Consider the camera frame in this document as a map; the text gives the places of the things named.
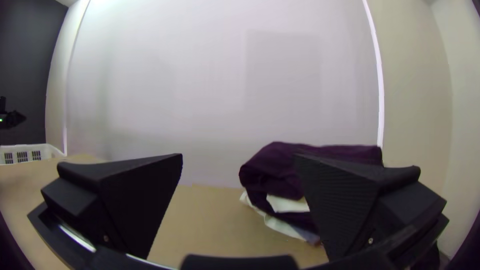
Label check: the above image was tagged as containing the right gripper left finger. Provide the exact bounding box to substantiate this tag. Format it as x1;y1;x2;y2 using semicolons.
41;152;184;260

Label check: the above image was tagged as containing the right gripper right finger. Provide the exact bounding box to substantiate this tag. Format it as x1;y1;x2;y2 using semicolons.
293;152;447;262

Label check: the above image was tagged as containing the pile of folded clothes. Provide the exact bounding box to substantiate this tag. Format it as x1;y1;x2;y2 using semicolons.
238;141;385;245

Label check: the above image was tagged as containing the white laundry basket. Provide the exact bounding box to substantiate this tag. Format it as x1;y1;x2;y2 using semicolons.
0;143;66;166

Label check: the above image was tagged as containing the white wall strip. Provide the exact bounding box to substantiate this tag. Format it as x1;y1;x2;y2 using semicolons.
361;0;386;149

